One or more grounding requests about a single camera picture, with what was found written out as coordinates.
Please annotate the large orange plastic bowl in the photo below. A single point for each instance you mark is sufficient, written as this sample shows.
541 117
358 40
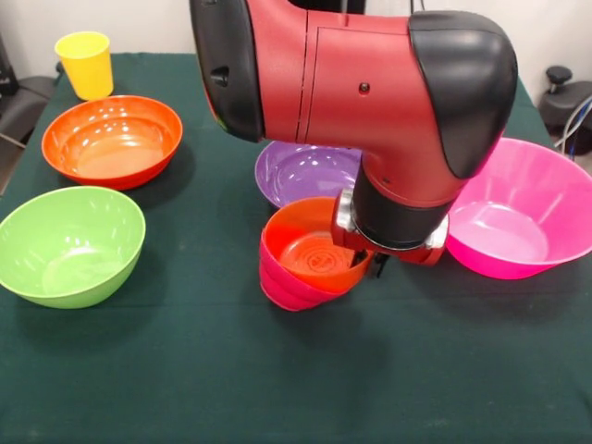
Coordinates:
111 143

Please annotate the small red plastic bowl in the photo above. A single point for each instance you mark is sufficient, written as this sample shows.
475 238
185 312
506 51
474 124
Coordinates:
282 287

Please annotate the small orange plastic bowl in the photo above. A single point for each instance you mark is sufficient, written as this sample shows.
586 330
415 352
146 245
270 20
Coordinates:
296 222

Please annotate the yellow plastic cup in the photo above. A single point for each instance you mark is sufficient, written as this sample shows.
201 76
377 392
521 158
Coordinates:
85 69

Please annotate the dark green tablecloth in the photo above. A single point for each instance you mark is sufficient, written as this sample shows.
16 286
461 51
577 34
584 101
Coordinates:
296 370

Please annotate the grey office chair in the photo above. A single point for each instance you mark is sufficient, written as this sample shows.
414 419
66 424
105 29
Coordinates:
28 99

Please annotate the large green plastic bowl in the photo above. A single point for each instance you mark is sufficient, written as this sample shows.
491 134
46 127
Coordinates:
69 245

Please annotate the large pink plastic bowl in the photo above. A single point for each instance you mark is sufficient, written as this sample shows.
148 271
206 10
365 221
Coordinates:
509 231

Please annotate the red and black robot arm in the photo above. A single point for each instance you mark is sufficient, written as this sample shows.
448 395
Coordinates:
370 92

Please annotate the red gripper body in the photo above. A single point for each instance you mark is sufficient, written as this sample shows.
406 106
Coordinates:
393 255

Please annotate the purple plastic bowl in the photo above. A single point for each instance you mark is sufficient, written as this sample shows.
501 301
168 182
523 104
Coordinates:
300 176

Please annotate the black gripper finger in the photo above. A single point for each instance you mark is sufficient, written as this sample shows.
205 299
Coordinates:
380 266
357 259

